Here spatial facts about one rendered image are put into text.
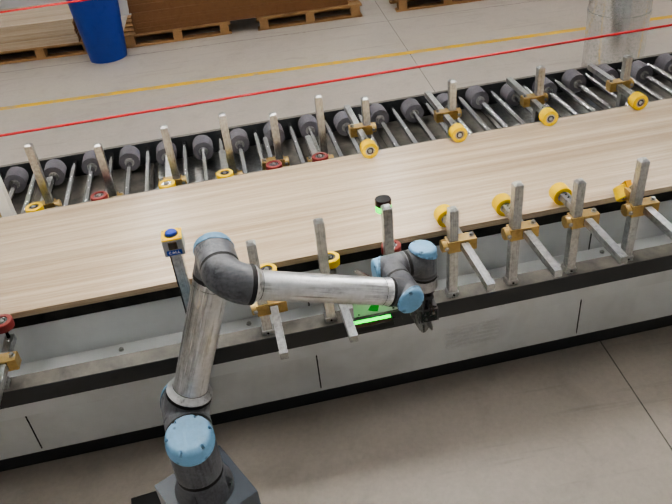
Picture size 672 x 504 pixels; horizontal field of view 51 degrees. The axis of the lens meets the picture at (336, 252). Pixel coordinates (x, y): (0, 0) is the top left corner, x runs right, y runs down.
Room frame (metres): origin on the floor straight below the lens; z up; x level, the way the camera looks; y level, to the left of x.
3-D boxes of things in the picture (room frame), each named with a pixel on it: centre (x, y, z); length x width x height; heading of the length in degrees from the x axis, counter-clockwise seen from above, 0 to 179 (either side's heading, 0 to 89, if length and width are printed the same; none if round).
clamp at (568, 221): (2.24, -0.96, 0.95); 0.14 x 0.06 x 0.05; 98
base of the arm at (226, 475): (1.44, 0.51, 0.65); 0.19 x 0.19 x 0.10
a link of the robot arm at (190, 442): (1.45, 0.51, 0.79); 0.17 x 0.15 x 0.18; 15
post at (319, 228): (2.10, 0.05, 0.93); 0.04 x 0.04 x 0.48; 8
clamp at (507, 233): (2.20, -0.71, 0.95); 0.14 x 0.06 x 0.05; 98
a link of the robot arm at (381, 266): (1.79, -0.17, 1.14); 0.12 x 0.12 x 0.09; 15
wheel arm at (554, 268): (2.17, -0.74, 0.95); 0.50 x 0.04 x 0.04; 8
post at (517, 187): (2.20, -0.69, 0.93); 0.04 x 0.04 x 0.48; 8
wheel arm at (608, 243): (2.20, -0.99, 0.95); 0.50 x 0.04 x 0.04; 8
